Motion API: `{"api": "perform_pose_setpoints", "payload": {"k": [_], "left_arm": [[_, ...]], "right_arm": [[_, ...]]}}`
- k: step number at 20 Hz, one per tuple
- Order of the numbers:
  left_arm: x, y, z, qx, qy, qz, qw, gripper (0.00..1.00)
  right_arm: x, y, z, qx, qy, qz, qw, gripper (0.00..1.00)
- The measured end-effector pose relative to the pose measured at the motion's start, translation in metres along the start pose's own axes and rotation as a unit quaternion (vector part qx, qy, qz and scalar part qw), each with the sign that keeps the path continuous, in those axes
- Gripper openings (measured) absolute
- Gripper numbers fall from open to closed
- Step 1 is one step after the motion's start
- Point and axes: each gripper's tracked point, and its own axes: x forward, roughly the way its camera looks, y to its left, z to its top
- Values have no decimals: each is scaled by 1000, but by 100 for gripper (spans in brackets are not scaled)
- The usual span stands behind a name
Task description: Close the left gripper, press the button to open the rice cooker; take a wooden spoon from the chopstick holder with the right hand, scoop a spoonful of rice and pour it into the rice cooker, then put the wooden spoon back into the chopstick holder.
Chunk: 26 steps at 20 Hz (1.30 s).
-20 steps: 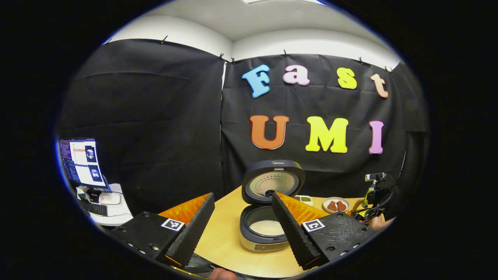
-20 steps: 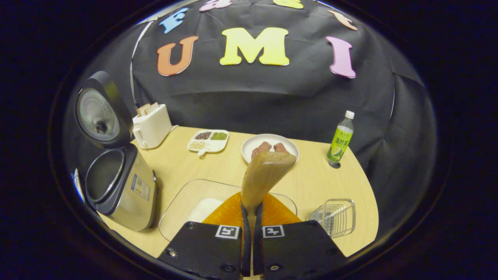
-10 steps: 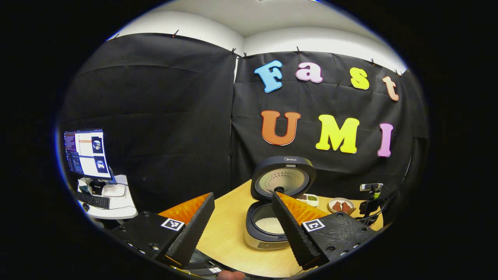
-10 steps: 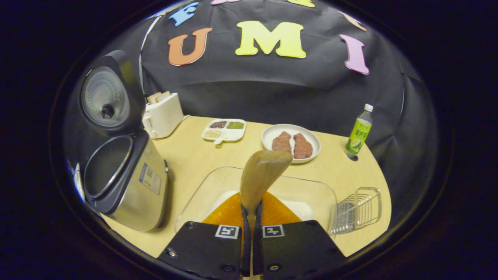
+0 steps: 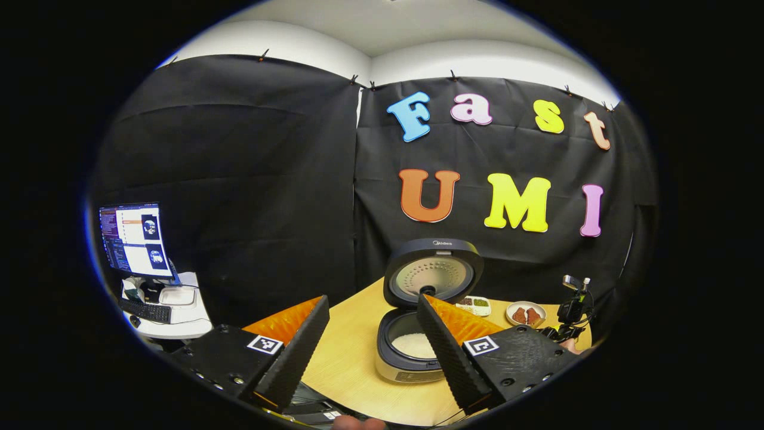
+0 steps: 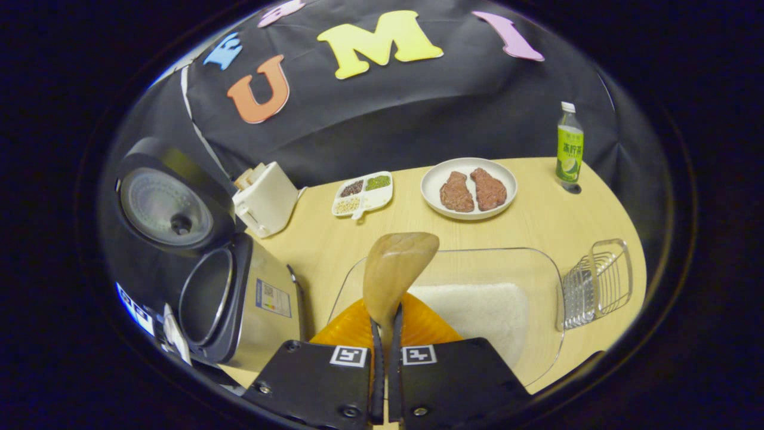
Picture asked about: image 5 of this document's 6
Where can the white uncooked rice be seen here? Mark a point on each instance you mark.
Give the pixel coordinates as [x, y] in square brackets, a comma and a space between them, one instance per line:
[412, 346]

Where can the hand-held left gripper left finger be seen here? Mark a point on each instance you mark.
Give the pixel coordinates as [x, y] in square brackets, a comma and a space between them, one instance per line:
[298, 355]

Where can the black and silver rice cooker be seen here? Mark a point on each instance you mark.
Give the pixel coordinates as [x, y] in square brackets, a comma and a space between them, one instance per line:
[433, 251]

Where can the black backdrop cloth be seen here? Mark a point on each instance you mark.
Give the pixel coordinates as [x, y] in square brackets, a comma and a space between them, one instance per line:
[239, 179]

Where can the brown meat piece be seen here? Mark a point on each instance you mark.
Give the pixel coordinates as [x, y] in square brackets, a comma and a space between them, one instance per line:
[533, 316]
[519, 315]

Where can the white round plate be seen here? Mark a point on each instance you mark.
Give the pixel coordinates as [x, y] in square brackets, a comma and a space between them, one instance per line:
[525, 304]

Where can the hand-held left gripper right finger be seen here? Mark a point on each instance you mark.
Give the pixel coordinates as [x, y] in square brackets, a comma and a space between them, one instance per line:
[450, 358]

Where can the computer monitor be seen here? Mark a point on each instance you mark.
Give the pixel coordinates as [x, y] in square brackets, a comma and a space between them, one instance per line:
[137, 239]

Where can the black keyboard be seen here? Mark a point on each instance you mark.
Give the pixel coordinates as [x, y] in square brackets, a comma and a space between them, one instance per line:
[145, 310]

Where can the white tray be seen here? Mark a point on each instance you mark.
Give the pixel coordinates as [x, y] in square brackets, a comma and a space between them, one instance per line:
[176, 296]

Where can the white divided condiment dish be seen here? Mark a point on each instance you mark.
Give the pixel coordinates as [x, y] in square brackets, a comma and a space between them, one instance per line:
[474, 306]

